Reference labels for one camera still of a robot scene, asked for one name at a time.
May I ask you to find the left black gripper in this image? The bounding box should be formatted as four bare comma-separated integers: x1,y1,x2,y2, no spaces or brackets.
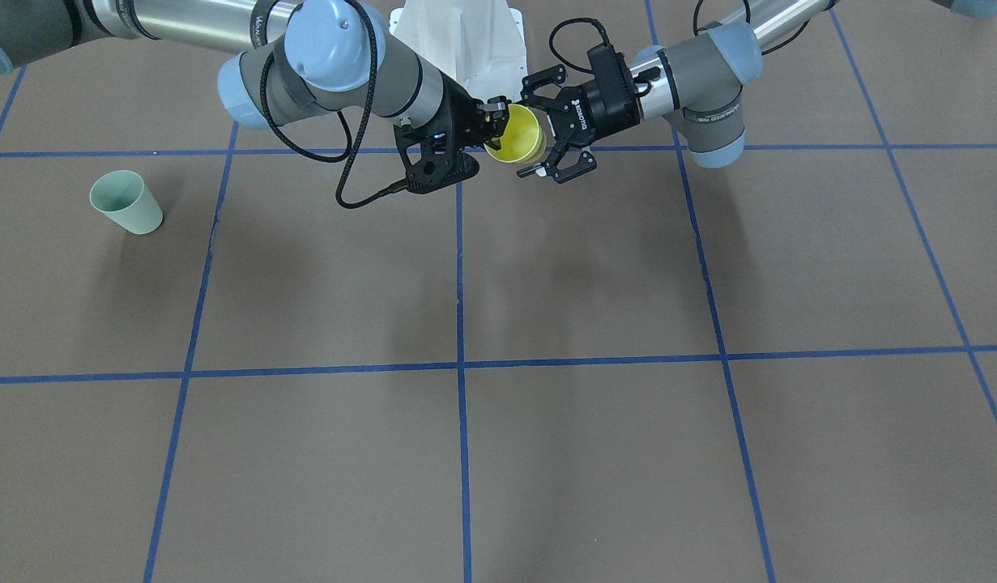
518,45,642,185

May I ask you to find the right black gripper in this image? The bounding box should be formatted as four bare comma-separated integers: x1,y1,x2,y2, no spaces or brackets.
421,77,512,154

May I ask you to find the yellow plastic cup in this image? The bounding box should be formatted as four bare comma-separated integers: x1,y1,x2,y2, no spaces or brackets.
484,104,547,164

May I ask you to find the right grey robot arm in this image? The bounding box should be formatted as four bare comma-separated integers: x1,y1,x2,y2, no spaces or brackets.
0,1,509,151

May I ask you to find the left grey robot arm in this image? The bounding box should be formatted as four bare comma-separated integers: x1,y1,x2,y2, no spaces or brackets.
518,1,835,184

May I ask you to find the pale green plastic cup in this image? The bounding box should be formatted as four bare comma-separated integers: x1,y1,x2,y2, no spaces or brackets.
88,170,164,236

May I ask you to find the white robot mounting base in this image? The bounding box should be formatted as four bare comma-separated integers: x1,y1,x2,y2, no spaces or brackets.
390,1,528,102

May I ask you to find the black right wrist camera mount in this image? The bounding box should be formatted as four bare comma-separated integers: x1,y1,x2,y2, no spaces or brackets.
393,121,480,194

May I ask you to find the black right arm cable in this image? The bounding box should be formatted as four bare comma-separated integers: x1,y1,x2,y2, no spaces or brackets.
258,0,408,210

